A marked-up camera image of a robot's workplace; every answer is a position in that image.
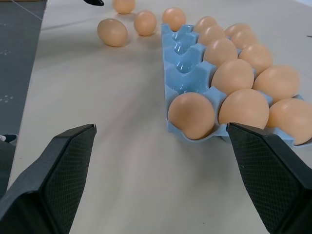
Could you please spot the brown egg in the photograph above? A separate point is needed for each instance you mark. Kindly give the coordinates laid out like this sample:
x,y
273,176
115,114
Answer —
x,y
220,52
243,108
123,6
256,57
234,76
236,28
112,32
145,22
276,84
206,22
191,115
210,35
173,18
245,39
291,118

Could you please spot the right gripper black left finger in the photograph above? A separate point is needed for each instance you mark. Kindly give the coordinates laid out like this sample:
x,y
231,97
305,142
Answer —
x,y
36,195

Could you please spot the black and white shoe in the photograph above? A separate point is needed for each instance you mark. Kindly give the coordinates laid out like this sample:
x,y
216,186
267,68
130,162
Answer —
x,y
9,138

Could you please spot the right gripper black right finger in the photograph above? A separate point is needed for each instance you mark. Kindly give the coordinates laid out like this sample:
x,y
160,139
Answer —
x,y
273,175

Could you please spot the blue plastic egg tray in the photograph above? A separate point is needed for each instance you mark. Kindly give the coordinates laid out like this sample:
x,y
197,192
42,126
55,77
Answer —
x,y
185,80

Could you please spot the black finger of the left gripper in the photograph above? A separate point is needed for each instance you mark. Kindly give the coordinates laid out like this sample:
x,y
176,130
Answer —
x,y
95,2

